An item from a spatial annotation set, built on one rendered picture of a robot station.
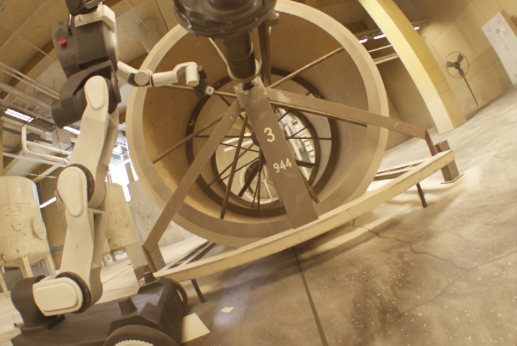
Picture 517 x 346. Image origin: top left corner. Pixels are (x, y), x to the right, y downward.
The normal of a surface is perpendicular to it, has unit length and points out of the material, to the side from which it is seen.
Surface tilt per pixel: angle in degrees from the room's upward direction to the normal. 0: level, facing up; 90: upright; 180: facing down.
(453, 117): 90
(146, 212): 90
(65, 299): 90
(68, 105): 113
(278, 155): 90
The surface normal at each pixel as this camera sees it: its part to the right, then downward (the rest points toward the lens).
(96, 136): 0.14, 0.12
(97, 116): 0.27, -0.29
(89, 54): 0.53, 0.22
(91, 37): 0.43, -0.15
